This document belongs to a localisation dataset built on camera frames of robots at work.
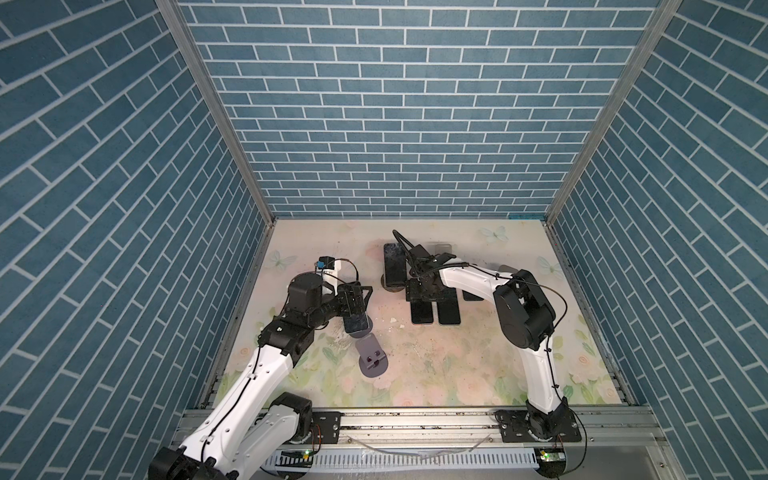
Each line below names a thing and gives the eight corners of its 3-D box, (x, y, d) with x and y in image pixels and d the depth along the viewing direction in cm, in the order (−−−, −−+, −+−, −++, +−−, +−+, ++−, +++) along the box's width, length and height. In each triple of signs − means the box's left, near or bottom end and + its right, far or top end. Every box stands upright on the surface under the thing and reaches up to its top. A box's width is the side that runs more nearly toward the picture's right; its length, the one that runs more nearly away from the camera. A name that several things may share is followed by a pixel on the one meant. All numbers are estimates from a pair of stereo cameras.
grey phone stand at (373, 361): (367, 383, 83) (365, 374, 76) (352, 352, 88) (348, 341, 82) (389, 369, 85) (389, 360, 79) (373, 340, 91) (372, 329, 84)
